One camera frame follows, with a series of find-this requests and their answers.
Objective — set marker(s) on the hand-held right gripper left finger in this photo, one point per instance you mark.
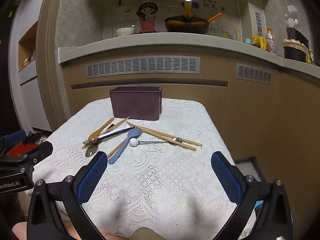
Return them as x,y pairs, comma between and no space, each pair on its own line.
92,180

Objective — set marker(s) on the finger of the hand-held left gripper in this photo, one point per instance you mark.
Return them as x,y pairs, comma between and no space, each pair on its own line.
41,152
15,137

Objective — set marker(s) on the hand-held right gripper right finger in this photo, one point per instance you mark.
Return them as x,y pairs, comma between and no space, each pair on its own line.
225,180

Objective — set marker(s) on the wooden spoon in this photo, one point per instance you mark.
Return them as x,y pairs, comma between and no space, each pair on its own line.
96,133

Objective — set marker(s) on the metal spoon with white ball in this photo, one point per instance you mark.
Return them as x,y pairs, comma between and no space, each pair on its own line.
133,142

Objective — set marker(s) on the blue plastic spoon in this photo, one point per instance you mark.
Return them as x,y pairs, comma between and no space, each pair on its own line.
135,133

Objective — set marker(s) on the purple plastic utensil holder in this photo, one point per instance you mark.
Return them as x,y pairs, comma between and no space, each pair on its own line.
136,102

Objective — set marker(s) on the red plastic object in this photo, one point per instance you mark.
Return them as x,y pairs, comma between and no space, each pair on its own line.
23,150

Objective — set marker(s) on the white lace tablecloth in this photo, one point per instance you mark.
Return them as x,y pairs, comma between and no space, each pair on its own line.
155,185

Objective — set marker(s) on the small grey vent grille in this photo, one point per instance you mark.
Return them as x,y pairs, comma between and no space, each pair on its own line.
253,73

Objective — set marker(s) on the teal jar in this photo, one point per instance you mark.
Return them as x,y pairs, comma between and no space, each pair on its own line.
247,41

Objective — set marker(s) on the yellow jar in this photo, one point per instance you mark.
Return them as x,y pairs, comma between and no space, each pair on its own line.
257,42

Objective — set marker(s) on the black round pot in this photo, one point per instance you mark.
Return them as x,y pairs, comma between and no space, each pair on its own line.
295,53

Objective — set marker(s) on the small yellow bottle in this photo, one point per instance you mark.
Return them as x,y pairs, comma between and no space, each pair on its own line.
225,34

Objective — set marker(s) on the white bowl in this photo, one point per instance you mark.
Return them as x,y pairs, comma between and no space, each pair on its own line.
125,32

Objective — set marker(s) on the clear plastic bottle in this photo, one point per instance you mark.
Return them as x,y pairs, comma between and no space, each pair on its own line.
270,40

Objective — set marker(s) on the white kitchen countertop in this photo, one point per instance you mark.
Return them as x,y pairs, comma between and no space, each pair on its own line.
155,43

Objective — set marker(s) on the glass pot lid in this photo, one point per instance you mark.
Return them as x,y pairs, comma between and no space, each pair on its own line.
228,28

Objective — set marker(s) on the black wok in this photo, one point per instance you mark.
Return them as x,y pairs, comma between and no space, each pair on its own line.
186,25

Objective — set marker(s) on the black utensil rack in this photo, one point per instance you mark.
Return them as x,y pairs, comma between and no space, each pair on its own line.
297,35

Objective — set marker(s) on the wooden wall shelf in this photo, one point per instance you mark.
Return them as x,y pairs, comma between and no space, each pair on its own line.
26,50

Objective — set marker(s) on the cartoon figure wall sticker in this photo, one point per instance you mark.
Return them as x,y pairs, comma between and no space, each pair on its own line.
147,12

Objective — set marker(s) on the wall text sticker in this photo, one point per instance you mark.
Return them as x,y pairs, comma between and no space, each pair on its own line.
210,1

